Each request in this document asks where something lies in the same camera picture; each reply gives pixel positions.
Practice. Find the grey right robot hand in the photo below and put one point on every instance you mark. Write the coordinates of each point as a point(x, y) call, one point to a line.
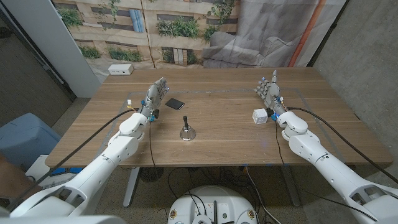
point(271, 93)

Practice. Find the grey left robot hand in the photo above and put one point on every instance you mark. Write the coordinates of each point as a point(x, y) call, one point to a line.
point(152, 99)

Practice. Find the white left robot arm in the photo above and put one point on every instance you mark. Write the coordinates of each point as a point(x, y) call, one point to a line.
point(102, 168)

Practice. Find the white robot shoulder housing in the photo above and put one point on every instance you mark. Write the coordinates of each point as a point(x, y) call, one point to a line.
point(62, 220)

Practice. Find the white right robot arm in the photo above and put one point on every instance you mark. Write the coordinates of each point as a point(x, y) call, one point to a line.
point(329, 174)

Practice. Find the black card holder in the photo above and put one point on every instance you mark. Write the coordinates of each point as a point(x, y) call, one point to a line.
point(174, 104)

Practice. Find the white embossed box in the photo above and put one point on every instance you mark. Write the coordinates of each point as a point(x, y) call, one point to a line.
point(260, 116)

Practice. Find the white power strip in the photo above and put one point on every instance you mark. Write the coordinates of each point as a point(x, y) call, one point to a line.
point(120, 69)

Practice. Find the black round grille disc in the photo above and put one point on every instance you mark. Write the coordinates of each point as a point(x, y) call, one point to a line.
point(146, 175)

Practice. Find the printed fabric backdrop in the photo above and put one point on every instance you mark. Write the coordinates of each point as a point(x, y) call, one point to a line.
point(186, 31)

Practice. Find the grey metal table leg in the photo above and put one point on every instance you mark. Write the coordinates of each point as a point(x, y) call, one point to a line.
point(290, 186)
point(131, 186)

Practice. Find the white pillar panel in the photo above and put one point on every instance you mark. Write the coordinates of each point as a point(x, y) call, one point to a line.
point(59, 43)

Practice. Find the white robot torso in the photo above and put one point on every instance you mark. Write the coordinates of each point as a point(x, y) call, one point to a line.
point(211, 199)

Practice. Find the white floor board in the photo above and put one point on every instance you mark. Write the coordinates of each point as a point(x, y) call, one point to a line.
point(38, 168)

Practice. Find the blue grey storage bin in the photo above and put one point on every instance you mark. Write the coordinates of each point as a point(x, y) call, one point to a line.
point(25, 140)

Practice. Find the person's brown trouser leg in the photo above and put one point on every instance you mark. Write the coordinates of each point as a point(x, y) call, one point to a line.
point(15, 177)

